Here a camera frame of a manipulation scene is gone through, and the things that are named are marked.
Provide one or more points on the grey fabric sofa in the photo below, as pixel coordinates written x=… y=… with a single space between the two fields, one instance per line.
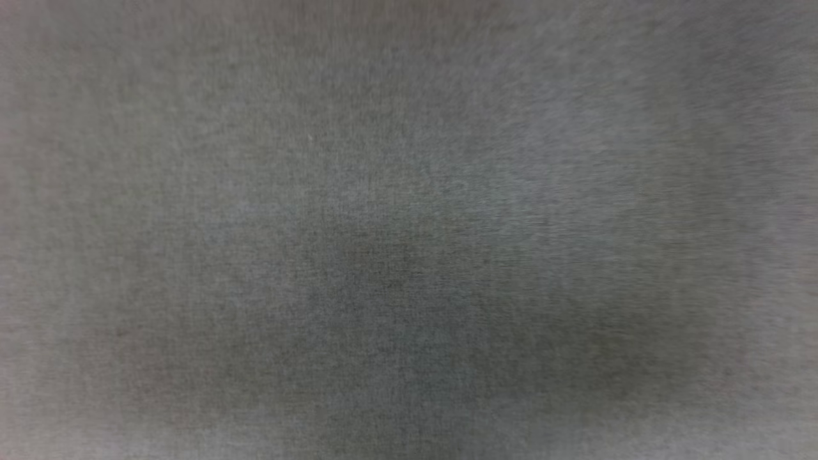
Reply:
x=409 y=230

